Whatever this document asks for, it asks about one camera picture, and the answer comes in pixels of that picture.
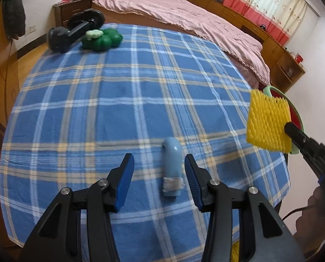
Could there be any yellow foam net sleeve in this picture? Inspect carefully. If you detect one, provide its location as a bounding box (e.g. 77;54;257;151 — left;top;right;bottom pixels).
230;241;239;262

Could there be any person's right hand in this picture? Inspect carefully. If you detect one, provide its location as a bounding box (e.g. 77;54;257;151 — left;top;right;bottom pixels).
293;186;325;253

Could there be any red bin with green rim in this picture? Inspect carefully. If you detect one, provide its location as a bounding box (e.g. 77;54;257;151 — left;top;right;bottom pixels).
263;86;304;154

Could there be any long wooden cabinet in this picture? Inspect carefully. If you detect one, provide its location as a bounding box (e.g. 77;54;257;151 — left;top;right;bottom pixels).
187;0;305;93

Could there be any light blue plastic tube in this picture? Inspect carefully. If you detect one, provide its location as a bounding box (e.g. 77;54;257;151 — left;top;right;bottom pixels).
162;137;184;197

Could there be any red box on shelf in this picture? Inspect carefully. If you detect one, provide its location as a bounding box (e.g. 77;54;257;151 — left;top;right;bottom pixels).
295;54;303;63

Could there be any wooden wardrobe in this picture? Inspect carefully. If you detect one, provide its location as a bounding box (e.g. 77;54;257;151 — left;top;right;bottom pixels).
0;3;19;148

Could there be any floral red-bottom curtain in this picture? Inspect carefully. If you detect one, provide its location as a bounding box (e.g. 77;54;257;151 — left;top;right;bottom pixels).
223;0;308;46

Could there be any blue plaid blanket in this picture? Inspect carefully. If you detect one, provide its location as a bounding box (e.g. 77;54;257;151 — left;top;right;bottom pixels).
0;24;290;261

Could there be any green clover-shaped toy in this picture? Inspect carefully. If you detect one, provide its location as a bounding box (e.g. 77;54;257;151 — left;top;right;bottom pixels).
81;28;123;52

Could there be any pink bedspread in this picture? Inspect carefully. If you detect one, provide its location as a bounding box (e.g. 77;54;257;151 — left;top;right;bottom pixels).
93;0;271;86

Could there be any dark wooden nightstand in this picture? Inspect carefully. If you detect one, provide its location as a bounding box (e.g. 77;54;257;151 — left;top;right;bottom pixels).
53;0;92;27

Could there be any black jacket hanging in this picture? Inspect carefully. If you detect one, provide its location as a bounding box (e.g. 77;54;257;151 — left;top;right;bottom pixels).
2;0;26;41

